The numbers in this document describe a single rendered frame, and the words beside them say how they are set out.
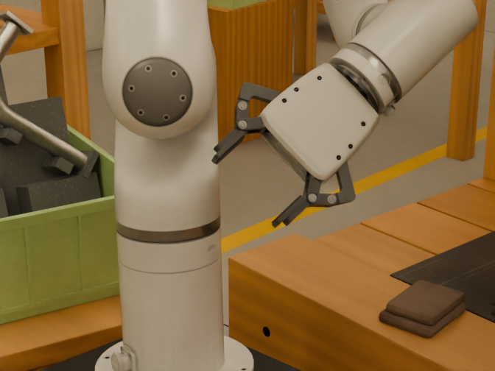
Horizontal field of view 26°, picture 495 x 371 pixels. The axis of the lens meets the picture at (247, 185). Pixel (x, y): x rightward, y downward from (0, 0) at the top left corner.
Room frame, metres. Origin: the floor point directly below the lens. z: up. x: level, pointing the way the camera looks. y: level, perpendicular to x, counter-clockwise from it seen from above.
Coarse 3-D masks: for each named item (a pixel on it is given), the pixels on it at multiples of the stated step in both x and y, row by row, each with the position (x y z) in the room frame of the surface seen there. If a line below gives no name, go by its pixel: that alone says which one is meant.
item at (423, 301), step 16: (416, 288) 1.30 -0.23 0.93; (432, 288) 1.30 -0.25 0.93; (448, 288) 1.30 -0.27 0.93; (400, 304) 1.25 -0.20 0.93; (416, 304) 1.25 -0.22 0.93; (432, 304) 1.25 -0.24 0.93; (448, 304) 1.25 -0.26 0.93; (464, 304) 1.28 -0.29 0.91; (384, 320) 1.25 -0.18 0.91; (400, 320) 1.24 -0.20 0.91; (416, 320) 1.23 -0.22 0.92; (432, 320) 1.21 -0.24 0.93; (448, 320) 1.24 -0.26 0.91
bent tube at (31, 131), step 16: (0, 16) 1.78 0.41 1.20; (0, 32) 1.76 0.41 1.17; (16, 32) 1.76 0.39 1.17; (0, 48) 1.74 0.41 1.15; (0, 96) 1.72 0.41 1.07; (0, 112) 1.70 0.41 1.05; (16, 128) 1.71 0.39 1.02; (32, 128) 1.72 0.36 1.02; (48, 144) 1.73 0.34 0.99; (64, 144) 1.74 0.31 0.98; (80, 160) 1.75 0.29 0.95
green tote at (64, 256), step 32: (96, 160) 1.77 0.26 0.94; (0, 224) 1.45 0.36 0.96; (32, 224) 1.48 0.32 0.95; (64, 224) 1.51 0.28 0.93; (96, 224) 1.54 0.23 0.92; (0, 256) 1.46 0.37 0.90; (32, 256) 1.48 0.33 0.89; (64, 256) 1.51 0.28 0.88; (96, 256) 1.53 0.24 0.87; (0, 288) 1.45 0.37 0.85; (32, 288) 1.48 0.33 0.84; (64, 288) 1.51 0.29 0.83; (96, 288) 1.53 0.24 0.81; (0, 320) 1.45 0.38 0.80
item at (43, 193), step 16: (0, 64) 1.78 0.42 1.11; (0, 80) 1.77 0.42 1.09; (16, 112) 1.77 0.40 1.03; (32, 112) 1.78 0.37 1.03; (48, 112) 1.80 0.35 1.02; (48, 128) 1.79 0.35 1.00; (64, 128) 1.80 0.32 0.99; (0, 144) 1.73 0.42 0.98; (32, 144) 1.76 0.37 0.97; (0, 160) 1.72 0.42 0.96; (16, 160) 1.74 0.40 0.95; (32, 160) 1.75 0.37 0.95; (16, 176) 1.73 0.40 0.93; (32, 176) 1.74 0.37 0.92; (48, 176) 1.76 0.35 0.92; (64, 176) 1.76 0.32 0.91; (80, 176) 1.73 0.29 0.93; (96, 176) 1.75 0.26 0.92; (16, 192) 1.72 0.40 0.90; (32, 192) 1.68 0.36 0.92; (48, 192) 1.69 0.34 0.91; (64, 192) 1.71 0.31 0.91; (80, 192) 1.72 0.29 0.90; (96, 192) 1.74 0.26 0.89; (16, 208) 1.71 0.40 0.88; (32, 208) 1.67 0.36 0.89; (48, 208) 1.68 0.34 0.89
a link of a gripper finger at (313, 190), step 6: (306, 174) 1.07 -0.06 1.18; (306, 180) 1.06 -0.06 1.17; (312, 180) 1.05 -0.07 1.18; (318, 180) 1.05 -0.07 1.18; (306, 186) 1.06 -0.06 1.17; (312, 186) 1.04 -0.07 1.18; (318, 186) 1.04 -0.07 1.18; (306, 192) 1.06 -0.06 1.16; (312, 192) 1.04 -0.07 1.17; (318, 192) 1.04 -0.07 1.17; (306, 198) 1.04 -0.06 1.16; (312, 198) 1.04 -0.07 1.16
